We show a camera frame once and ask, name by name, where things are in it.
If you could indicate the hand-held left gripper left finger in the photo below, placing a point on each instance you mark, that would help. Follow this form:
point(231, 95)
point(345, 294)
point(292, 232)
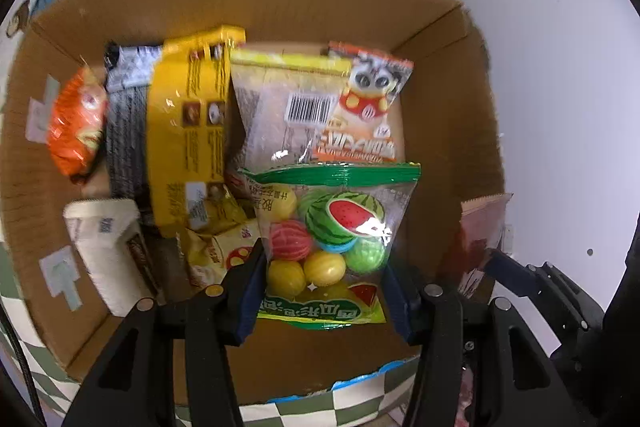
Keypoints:
point(250, 302)

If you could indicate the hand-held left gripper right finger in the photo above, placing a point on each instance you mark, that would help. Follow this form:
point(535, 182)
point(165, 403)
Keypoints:
point(400, 307)

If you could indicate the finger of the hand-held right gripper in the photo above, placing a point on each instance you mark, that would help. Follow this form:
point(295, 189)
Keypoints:
point(505, 268)

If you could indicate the red white sachet packet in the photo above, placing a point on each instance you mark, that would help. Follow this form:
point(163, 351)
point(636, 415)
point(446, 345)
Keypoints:
point(480, 227)

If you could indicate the yellow panda snack packet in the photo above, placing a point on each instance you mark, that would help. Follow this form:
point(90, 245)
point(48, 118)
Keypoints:
point(210, 257)

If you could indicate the blue printed cardboard box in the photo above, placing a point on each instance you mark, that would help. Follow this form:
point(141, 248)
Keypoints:
point(310, 357)

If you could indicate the green fruit candy bag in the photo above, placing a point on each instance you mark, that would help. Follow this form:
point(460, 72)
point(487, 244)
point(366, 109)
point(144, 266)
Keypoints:
point(330, 217)

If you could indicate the brown snack packet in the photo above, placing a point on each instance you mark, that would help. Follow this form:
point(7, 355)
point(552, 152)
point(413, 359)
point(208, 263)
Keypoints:
point(142, 262)

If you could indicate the white snack packet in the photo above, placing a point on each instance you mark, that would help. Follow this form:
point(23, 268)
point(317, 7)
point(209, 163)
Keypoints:
point(100, 232)

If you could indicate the clear yellow-edged snack packet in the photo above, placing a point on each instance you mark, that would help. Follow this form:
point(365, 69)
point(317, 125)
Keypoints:
point(265, 117)

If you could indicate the orange panda snack packet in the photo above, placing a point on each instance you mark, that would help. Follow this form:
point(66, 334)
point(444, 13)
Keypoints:
point(370, 107)

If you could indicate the black snack packet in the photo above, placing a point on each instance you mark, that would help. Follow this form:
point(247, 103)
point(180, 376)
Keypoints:
point(125, 132)

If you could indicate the bear print pillow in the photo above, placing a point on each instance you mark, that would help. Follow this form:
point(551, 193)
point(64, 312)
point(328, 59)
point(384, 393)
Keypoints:
point(15, 24)

